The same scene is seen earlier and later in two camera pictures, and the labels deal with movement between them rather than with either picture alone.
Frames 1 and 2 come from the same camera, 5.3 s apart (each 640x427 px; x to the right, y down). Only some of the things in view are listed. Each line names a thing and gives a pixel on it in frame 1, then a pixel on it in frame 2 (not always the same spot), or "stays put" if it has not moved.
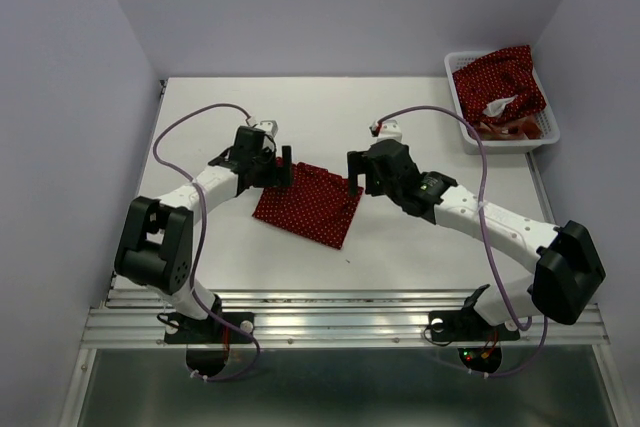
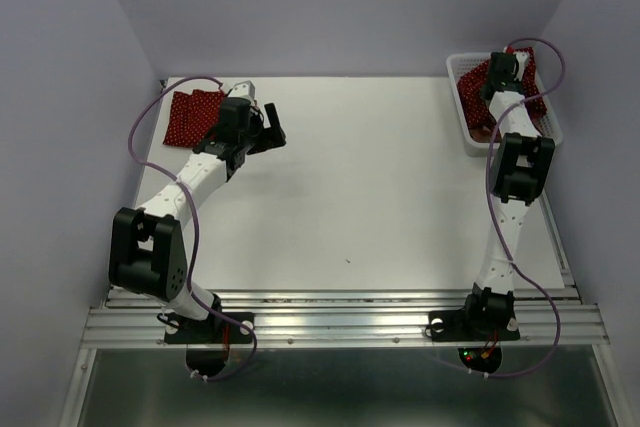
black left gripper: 279,176 -> 276,135
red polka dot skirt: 317,204 -> 191,117
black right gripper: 359,162 -> 513,80
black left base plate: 180,329 stays put
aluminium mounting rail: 324,318 stays put
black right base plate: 466,326 stays put
